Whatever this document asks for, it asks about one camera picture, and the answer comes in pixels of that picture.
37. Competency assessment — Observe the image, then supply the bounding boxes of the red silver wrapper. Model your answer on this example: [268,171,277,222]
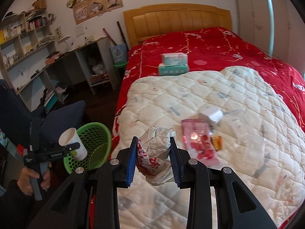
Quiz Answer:
[136,125,176,186]

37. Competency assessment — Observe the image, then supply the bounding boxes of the pink snack wrapper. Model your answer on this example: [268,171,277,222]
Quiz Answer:
[181,119,220,167]

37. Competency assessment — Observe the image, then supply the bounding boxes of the white paper cup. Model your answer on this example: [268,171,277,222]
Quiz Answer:
[58,128,87,161]

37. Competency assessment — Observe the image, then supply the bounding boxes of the white foam block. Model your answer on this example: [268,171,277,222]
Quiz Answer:
[198,108,223,125]

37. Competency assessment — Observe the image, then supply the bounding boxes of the clear rectangular plastic tray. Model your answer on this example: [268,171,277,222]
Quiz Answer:
[224,110,266,154]

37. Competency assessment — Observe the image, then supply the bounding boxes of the green plastic mesh trash basket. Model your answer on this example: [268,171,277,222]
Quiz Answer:
[63,123,112,174]

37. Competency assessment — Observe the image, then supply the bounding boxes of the person left hand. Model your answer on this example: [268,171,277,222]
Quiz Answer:
[17,162,52,196]

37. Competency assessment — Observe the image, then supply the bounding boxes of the dark blue chair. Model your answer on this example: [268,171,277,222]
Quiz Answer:
[1,79,85,148]

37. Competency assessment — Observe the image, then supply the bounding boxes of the orange bread piece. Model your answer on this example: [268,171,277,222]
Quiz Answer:
[211,135,222,151]

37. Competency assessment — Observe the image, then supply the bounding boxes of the grey desk shelf unit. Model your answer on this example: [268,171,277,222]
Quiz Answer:
[17,37,118,111]

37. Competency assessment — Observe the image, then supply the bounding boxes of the white quilted blanket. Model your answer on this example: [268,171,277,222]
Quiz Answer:
[112,66,304,227]

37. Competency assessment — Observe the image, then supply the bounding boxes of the green plastic stool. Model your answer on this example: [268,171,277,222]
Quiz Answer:
[114,62,127,81]

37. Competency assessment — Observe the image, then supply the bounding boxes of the white tissue pack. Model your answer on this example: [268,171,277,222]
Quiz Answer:
[161,53,188,66]

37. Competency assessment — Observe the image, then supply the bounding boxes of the white desk lamp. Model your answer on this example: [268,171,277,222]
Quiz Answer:
[58,36,70,52]

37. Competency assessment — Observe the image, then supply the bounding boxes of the red bed cover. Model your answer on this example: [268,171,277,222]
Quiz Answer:
[88,26,305,229]

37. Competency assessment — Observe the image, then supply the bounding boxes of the wooden headboard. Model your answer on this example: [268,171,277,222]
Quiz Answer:
[124,3,233,47]

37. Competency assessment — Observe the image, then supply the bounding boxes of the white wardrobe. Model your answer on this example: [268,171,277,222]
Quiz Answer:
[237,0,304,75]

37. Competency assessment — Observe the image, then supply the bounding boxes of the wall bookshelf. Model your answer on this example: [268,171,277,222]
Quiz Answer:
[1,0,56,71]

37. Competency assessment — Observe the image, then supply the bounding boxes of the cartoon wall posters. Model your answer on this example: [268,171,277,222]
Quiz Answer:
[67,0,124,24]

